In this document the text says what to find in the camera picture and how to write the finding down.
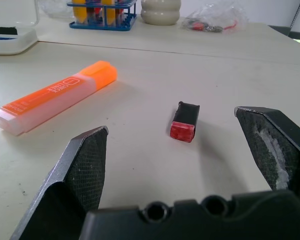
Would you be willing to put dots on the red eraser with black sleeve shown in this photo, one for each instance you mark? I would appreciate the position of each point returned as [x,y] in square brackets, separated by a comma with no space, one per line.
[185,122]

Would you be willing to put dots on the white plastic box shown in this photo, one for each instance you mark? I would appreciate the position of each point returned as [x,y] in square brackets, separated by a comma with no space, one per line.
[10,40]

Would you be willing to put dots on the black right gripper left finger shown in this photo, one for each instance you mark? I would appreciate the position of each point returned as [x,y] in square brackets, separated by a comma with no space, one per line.
[85,172]

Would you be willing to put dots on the orange test tube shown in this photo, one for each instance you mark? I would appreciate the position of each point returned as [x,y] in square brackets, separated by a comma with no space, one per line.
[79,12]
[108,13]

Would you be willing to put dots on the clear plastic container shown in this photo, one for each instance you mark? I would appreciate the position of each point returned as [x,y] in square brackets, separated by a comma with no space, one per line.
[25,12]

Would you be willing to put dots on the blue test tube rack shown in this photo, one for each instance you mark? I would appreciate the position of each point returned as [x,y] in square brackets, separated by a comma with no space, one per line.
[103,17]

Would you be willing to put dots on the clear plastic bag with items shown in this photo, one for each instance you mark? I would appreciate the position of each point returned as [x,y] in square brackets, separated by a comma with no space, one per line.
[212,18]

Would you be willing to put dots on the red test tube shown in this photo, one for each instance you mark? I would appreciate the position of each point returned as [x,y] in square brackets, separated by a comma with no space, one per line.
[97,12]

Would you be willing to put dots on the cream ribbed ceramic vase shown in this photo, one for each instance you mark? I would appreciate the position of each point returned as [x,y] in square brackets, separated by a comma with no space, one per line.
[160,12]

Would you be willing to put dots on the orange highlighter pen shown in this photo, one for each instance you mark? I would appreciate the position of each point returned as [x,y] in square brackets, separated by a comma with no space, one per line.
[57,97]

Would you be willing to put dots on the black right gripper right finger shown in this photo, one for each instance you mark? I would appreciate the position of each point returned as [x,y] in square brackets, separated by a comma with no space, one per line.
[272,150]

